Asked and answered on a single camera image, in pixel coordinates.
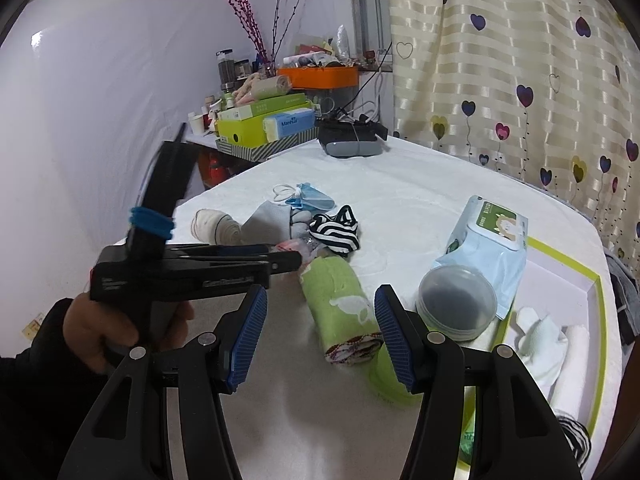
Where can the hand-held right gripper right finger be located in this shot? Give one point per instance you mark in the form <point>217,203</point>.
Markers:
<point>395,340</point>

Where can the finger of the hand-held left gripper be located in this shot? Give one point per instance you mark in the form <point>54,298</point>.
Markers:
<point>240,249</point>
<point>287,261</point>

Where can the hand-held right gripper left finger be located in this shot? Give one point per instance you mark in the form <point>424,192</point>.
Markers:
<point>247,340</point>

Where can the pink patterned cloth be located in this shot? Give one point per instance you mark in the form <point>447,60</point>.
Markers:
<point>295,246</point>

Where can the beige sock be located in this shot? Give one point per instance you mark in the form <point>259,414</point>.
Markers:
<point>215,225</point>

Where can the pale grey cloth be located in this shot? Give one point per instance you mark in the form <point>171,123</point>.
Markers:
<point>270,225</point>

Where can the black white striped cloth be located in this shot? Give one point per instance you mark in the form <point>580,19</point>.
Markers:
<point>335,232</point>
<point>575,435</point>

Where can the green towel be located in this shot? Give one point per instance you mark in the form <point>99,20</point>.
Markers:
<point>340,305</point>

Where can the blue face mask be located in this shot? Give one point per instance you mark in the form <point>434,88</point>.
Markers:
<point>310,200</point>

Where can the white knit cloth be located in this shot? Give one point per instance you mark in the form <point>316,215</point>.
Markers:
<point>537,340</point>

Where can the person's left forearm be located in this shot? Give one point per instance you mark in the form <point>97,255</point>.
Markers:
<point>35,400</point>

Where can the person's left hand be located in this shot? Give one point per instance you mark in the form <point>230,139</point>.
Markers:
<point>90,330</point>

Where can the green cream jar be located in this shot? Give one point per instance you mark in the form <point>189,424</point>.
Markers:
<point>387,380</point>

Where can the red plastic item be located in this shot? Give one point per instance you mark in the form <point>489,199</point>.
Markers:
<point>215,172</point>

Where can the dark translucent jar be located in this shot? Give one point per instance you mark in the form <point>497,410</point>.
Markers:
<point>455,302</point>

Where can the small white cup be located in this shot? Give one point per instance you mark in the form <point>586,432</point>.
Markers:
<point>197,122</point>

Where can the yellow-green cardboard box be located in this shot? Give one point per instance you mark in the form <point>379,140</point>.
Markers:
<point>250,127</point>

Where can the light blue wet wipes pack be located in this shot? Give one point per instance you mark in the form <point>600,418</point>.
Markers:
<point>485,250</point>

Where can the blue tissue pack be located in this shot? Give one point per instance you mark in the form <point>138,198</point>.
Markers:
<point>287,122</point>

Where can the grey black headset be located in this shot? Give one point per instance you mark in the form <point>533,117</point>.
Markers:
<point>350,140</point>

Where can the glass jar with dark lid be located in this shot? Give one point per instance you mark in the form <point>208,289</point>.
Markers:
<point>225,67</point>

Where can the light green flat box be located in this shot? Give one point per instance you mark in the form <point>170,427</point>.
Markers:
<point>272,105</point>

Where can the small glass jar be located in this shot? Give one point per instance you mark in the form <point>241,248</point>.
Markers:
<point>243,67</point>

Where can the beige cloth roll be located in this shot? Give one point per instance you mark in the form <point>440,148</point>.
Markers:
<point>265,87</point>

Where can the orange tray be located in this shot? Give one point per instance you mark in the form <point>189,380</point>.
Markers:
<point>320,77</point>

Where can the purple dried branches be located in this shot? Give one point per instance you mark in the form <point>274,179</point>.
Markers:
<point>255,15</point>

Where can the pile of small packets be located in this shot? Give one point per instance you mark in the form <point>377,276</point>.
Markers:
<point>320,55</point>

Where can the dark grey clothing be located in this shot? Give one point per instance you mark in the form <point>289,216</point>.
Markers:
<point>620,285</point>

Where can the window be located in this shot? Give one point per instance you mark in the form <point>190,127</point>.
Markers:
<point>370,0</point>

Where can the heart print curtain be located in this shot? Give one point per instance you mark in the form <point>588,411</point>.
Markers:
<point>500,85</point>

